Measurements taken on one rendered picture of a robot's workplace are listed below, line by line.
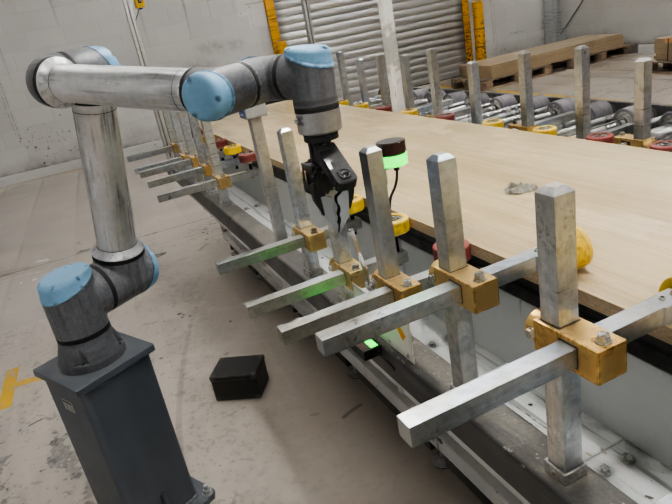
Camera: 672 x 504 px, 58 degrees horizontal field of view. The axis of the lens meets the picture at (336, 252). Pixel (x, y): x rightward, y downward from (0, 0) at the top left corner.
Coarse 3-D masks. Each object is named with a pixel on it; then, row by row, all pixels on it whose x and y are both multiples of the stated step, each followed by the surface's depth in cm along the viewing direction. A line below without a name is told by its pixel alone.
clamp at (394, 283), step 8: (376, 272) 132; (400, 272) 129; (376, 280) 131; (384, 280) 127; (392, 280) 126; (400, 280) 126; (392, 288) 124; (400, 288) 122; (408, 288) 122; (416, 288) 122; (400, 296) 122; (408, 296) 122
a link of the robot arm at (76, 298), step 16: (64, 272) 168; (80, 272) 165; (96, 272) 171; (48, 288) 161; (64, 288) 161; (80, 288) 163; (96, 288) 168; (112, 288) 172; (48, 304) 162; (64, 304) 162; (80, 304) 164; (96, 304) 168; (112, 304) 173; (48, 320) 167; (64, 320) 164; (80, 320) 165; (96, 320) 168; (64, 336) 166; (80, 336) 166
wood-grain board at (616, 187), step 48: (240, 144) 284; (336, 144) 246; (432, 144) 218; (480, 144) 206; (528, 144) 195; (576, 144) 185; (480, 192) 159; (528, 192) 153; (576, 192) 147; (624, 192) 141; (480, 240) 130; (528, 240) 126; (624, 240) 118; (624, 288) 101
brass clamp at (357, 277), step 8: (336, 264) 151; (344, 264) 150; (352, 264) 149; (344, 272) 147; (352, 272) 145; (360, 272) 146; (368, 272) 147; (352, 280) 145; (360, 280) 146; (352, 288) 146
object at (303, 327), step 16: (384, 288) 126; (336, 304) 123; (352, 304) 122; (368, 304) 123; (384, 304) 125; (304, 320) 119; (320, 320) 119; (336, 320) 121; (288, 336) 117; (304, 336) 118
